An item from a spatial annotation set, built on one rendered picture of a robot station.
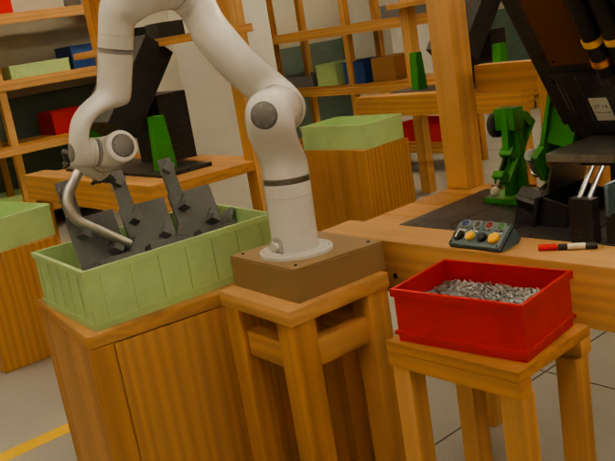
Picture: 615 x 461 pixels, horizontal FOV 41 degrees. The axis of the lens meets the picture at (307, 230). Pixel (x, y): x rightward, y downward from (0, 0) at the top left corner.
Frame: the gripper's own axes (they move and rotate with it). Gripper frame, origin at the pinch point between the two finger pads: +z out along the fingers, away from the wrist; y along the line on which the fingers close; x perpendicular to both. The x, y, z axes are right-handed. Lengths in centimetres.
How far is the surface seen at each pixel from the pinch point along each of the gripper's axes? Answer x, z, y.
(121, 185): -6.2, 8.6, -14.5
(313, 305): 25, -64, -50
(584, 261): 3, -113, -82
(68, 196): 7.1, 3.1, -0.6
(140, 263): 20.8, -16.5, -22.2
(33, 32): -319, 558, -10
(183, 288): 20.5, -14.3, -37.4
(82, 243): 16.1, 8.0, -11.6
